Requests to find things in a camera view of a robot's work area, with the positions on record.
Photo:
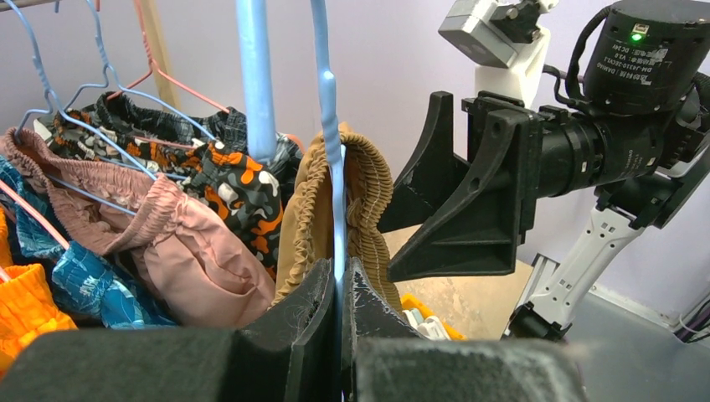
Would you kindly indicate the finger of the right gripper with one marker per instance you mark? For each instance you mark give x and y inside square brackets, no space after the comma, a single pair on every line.
[461,238]

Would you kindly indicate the orange black patterned shorts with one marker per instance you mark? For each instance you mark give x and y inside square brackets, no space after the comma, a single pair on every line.
[241,191]

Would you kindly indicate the blue hanger under patterned shorts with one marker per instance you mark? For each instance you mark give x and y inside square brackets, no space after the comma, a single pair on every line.
[111,77]

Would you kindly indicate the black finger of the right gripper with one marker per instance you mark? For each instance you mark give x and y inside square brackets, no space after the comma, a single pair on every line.
[432,173]

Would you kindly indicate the dark grey patterned shorts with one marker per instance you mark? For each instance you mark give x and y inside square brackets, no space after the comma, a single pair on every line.
[121,114]

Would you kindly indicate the pink shorts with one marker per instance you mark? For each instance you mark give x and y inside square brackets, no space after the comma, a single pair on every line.
[182,250]

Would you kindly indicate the light blue wire hanger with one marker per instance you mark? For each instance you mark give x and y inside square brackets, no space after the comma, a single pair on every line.
[258,97]

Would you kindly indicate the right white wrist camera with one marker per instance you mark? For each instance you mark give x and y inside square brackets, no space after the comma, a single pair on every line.
[504,40]

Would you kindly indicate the yellow bin with items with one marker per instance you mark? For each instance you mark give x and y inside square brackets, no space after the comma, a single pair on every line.
[423,320]

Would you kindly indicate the blue hanger under pink shorts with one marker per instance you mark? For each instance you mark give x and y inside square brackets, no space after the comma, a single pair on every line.
[54,104]

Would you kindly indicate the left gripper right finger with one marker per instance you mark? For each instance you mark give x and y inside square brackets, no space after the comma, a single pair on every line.
[385,359]

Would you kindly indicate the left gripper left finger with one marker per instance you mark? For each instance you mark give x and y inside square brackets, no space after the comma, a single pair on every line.
[285,355]

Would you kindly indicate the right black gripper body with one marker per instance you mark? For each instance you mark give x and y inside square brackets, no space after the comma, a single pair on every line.
[505,152]

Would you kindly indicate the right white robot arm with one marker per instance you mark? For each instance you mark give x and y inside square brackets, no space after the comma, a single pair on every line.
[628,118]

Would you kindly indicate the blue patterned shorts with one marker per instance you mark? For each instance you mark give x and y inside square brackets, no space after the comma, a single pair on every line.
[83,284]

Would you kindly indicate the tan brown shorts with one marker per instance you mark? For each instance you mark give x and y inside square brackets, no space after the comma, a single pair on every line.
[306,234]

